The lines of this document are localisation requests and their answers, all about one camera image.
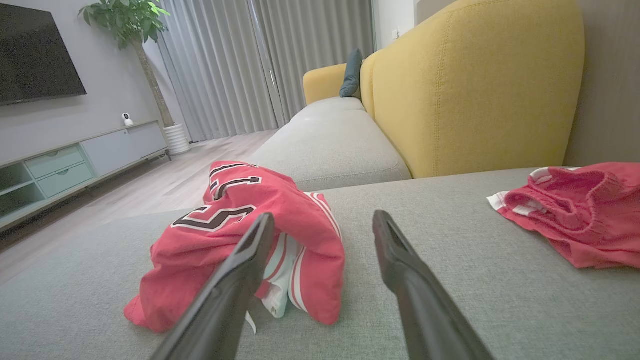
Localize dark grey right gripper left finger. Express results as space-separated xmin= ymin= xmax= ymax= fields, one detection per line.
xmin=151 ymin=213 xmax=276 ymax=360

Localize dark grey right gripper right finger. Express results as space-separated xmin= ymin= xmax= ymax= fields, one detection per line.
xmin=372 ymin=210 xmax=493 ymax=360

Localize red Bulls 23 jersey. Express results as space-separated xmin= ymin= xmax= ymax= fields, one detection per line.
xmin=124 ymin=160 xmax=346 ymax=334

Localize red shorts with white stripes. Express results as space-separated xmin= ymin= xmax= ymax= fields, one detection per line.
xmin=487 ymin=162 xmax=640 ymax=270

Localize yellow and grey sofa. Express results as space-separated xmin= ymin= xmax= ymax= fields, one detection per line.
xmin=0 ymin=167 xmax=640 ymax=360

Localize white ribbed plant pot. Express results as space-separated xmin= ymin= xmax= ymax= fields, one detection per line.
xmin=163 ymin=123 xmax=191 ymax=155

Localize grey sofa seat cushion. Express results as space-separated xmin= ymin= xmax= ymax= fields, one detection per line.
xmin=248 ymin=96 xmax=412 ymax=192

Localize grey mint television cabinet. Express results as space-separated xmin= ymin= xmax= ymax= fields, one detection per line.
xmin=0 ymin=119 xmax=172 ymax=234

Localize yellow sofa backrest cushion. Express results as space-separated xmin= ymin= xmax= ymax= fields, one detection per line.
xmin=360 ymin=50 xmax=377 ymax=121
xmin=371 ymin=0 xmax=586 ymax=179

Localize grey pleated curtain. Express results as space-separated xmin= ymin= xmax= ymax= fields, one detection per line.
xmin=157 ymin=0 xmax=376 ymax=144

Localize yellow sofa armrest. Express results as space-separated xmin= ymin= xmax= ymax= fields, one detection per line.
xmin=303 ymin=63 xmax=362 ymax=105

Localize teal throw pillow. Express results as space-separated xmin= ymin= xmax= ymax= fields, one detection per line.
xmin=339 ymin=48 xmax=364 ymax=99

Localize green potted tree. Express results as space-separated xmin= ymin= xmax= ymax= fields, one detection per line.
xmin=78 ymin=0 xmax=176 ymax=128

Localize black flat screen television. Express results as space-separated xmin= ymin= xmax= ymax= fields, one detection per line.
xmin=0 ymin=2 xmax=88 ymax=107

